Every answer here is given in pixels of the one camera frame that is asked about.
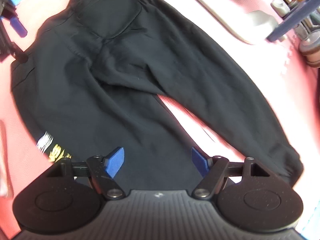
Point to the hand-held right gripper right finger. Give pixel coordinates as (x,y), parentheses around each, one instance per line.
(200,161)

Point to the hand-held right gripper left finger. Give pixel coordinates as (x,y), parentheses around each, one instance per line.
(115,162)

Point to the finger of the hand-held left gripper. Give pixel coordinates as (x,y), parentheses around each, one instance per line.
(10,47)
(19,28)

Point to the black pants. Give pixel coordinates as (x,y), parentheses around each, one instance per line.
(125,80)

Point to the grey plastic toy base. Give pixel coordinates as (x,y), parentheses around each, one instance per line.
(225,10)

